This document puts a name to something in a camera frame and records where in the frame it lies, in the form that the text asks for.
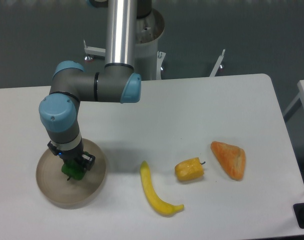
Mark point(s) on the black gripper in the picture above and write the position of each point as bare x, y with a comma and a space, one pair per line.
76, 153

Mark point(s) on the green toy pepper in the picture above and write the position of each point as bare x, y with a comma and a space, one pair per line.
73, 170

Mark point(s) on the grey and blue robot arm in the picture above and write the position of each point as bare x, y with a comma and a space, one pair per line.
118, 83

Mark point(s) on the beige round plate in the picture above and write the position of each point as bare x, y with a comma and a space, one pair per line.
67, 192

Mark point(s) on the yellow toy bell pepper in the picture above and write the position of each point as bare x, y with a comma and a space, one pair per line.
189, 169

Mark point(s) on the yellow toy banana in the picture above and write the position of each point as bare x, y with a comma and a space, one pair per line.
160, 206

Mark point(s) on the orange toy bread wedge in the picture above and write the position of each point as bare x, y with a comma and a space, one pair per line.
231, 158

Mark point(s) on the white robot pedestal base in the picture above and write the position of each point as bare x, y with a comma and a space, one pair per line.
148, 59

